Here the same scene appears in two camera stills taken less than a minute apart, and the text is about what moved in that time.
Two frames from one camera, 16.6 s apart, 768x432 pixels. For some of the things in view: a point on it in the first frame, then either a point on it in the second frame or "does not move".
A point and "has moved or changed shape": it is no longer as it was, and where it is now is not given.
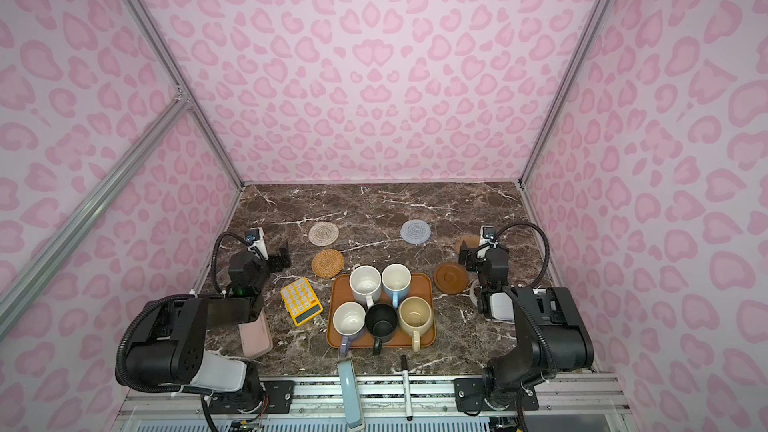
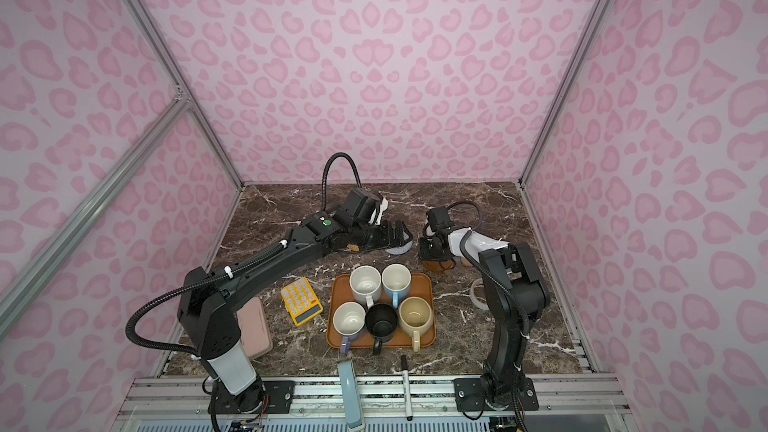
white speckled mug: (365, 281) does not move
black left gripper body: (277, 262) -> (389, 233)
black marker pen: (407, 388) does not move
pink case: (256, 337) does not move
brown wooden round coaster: (450, 278) -> (437, 266)
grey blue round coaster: (415, 231) has moved or changed shape
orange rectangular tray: (422, 287) does not move
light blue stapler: (352, 402) does not move
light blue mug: (396, 278) does not move
